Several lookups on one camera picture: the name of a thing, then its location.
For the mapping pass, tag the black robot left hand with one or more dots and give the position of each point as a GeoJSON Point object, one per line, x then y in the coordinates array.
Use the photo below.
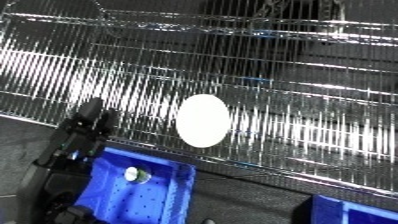
{"type": "Point", "coordinates": [77, 140]}

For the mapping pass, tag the white paper cup green band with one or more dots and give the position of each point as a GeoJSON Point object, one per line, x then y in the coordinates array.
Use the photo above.
{"type": "Point", "coordinates": [203, 120]}
{"type": "Point", "coordinates": [135, 174]}

